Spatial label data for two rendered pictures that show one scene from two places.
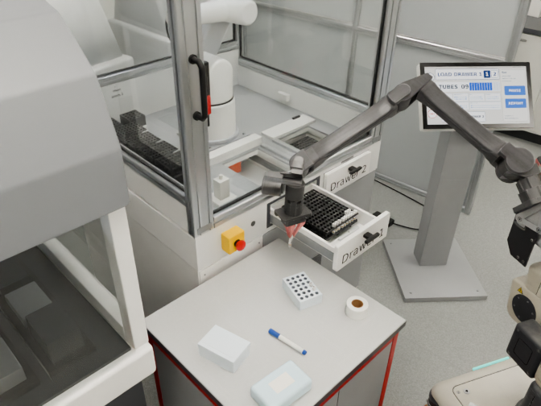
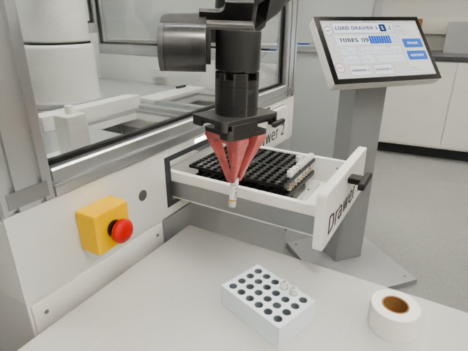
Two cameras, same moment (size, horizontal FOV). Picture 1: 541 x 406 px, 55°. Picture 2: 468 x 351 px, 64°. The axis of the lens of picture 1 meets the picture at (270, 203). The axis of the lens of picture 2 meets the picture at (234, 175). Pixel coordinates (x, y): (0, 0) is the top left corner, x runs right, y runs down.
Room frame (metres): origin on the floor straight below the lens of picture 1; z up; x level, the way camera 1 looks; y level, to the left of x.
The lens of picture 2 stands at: (0.83, 0.06, 1.19)
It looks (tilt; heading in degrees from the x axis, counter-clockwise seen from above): 23 degrees down; 345
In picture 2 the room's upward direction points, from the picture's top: straight up
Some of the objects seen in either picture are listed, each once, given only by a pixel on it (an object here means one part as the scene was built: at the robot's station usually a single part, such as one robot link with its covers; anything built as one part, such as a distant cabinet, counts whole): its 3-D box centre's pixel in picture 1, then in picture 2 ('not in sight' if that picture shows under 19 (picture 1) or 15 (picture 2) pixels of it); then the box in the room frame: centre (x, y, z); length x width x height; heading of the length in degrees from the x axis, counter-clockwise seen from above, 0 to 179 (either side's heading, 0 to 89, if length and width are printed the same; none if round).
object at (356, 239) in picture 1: (361, 240); (342, 191); (1.42, -0.32, 0.87); 0.29 x 0.02 x 0.11; 135
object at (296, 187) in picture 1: (293, 189); (233, 50); (1.31, -0.07, 1.15); 0.07 x 0.06 x 0.07; 79
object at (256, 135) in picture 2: (290, 225); (231, 150); (1.30, -0.06, 1.02); 0.07 x 0.07 x 0.09; 29
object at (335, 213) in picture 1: (319, 216); (253, 175); (1.56, -0.18, 0.87); 0.22 x 0.18 x 0.06; 45
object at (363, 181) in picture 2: (369, 236); (358, 180); (1.40, -0.34, 0.91); 0.07 x 0.04 x 0.01; 135
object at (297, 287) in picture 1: (301, 290); (267, 301); (1.26, -0.11, 0.78); 0.12 x 0.08 x 0.04; 27
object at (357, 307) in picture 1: (357, 308); (393, 315); (1.19, -0.28, 0.78); 0.07 x 0.07 x 0.04
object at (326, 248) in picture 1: (316, 216); (249, 175); (1.57, -0.18, 0.86); 0.40 x 0.26 x 0.06; 45
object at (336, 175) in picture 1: (347, 173); (266, 131); (1.87, -0.32, 0.87); 0.29 x 0.02 x 0.11; 135
